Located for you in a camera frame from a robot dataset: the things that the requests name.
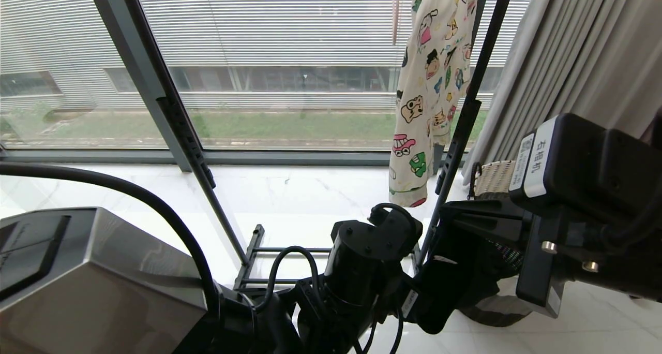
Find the pink clothes hanger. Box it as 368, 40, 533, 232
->
393, 0, 403, 47

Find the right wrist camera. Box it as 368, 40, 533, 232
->
508, 113, 662, 226

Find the white laundry basket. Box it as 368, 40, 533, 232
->
459, 159, 534, 328

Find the cream printed garment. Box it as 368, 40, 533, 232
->
388, 0, 474, 209

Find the black clothes rack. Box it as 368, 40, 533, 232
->
118, 0, 517, 292

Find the beige curtain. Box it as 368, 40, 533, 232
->
462, 0, 662, 186

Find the window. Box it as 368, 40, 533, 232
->
0, 0, 541, 174

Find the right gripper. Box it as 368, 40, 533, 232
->
442, 199, 662, 319

